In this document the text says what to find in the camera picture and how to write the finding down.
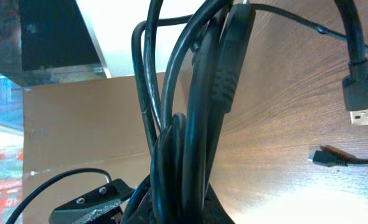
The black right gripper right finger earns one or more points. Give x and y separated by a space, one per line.
214 212

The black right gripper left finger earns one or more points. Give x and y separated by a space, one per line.
101 205

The dark wall window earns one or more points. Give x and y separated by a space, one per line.
55 39

